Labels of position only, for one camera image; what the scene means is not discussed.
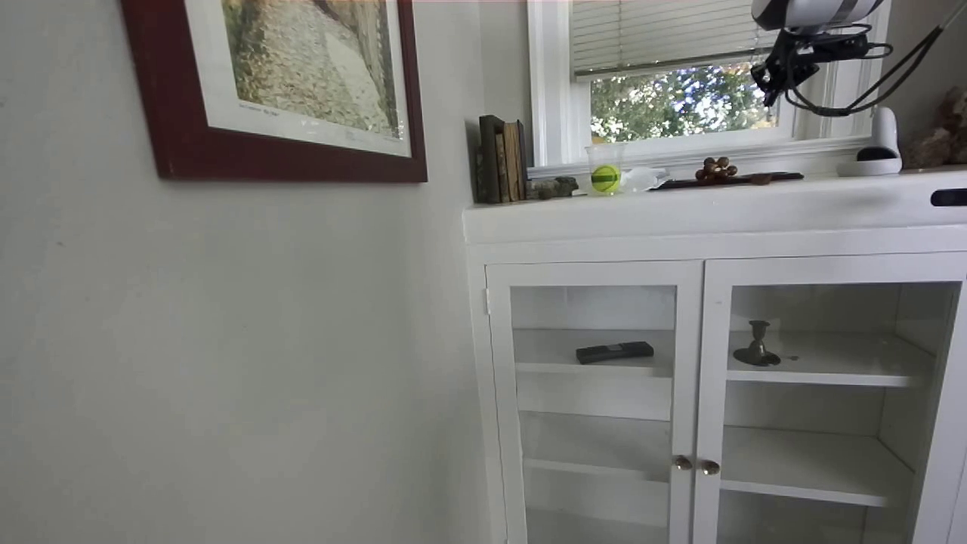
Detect white standing camera device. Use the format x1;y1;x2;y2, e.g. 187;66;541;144
836;103;908;180

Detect dark flat tray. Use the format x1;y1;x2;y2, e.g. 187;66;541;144
651;169;807;192

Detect brown book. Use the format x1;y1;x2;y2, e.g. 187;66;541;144
502;119;533;204

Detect dark red framed picture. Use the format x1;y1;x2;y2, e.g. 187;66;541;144
119;0;431;188

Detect yellow green tennis ball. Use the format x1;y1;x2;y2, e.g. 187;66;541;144
591;160;625;197

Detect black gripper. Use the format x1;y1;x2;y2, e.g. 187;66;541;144
750;20;877;109

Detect black remote control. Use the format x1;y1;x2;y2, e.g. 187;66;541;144
571;339;658;368

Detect black cable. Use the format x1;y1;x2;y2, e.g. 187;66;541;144
782;23;952;122

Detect white window blind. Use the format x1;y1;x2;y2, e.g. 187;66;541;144
568;0;787;84

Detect white window frame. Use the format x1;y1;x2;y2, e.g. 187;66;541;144
523;0;894;183

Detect white crumpled cloth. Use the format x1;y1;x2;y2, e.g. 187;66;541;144
617;163;675;197

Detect brown pine cones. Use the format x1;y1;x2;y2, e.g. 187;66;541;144
693;153;741;188

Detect small dark ornament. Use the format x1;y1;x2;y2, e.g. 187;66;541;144
529;173;582;201

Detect dark metal candle holder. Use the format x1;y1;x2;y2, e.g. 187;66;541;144
733;317;787;368

